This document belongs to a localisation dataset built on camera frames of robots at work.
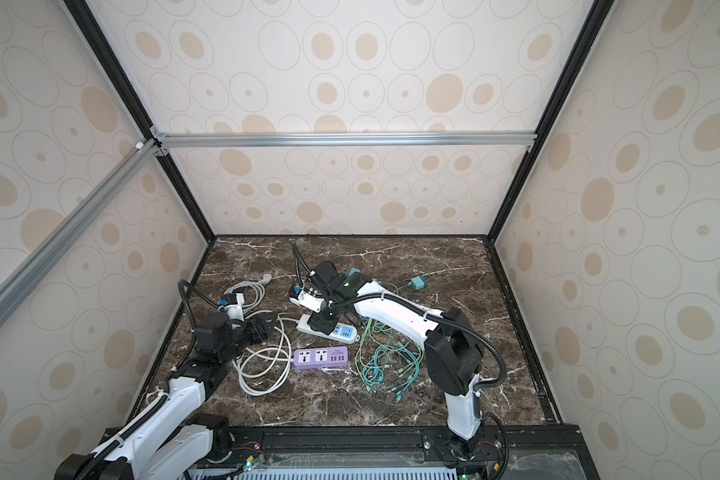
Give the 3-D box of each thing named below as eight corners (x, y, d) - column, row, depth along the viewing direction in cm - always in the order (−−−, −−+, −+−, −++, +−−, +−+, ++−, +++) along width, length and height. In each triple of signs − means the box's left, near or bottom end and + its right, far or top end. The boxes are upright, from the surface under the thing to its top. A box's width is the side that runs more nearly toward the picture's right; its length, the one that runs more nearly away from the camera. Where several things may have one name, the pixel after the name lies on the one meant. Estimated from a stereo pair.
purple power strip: (294, 370, 88) (292, 366, 85) (296, 353, 91) (294, 349, 89) (348, 367, 89) (348, 362, 86) (348, 350, 92) (347, 345, 89)
